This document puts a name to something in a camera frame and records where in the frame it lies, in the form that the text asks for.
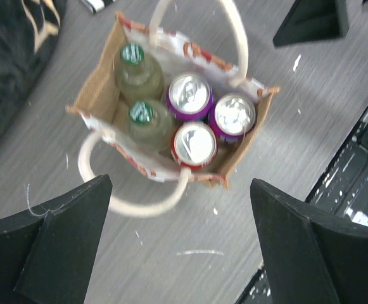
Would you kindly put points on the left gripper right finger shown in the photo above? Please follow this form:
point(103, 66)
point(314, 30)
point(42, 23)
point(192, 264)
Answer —
point(310, 256)

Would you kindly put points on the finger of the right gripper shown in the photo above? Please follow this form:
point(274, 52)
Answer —
point(313, 21)

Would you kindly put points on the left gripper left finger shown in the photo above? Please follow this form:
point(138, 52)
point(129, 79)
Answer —
point(47, 253)

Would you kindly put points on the purple soda can front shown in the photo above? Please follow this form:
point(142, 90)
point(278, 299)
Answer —
point(232, 117)

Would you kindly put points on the purple soda can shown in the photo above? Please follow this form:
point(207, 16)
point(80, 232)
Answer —
point(189, 97)
point(232, 117)

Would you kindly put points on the cat print canvas bag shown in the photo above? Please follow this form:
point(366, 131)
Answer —
point(104, 111)

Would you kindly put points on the red soda can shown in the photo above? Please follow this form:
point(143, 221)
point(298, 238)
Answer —
point(194, 145)

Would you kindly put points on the clear bottle front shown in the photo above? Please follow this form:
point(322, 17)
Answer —
point(151, 125)

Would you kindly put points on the clear bottle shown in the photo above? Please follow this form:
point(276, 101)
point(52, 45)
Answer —
point(151, 125)
point(138, 74)

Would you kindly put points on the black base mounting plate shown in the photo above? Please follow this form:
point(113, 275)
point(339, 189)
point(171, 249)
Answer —
point(342, 190)

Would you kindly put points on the black white striped cloth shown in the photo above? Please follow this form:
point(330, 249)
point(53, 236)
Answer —
point(94, 6)

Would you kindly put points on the black floral plush blanket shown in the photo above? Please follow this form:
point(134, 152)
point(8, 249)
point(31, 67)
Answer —
point(29, 32)

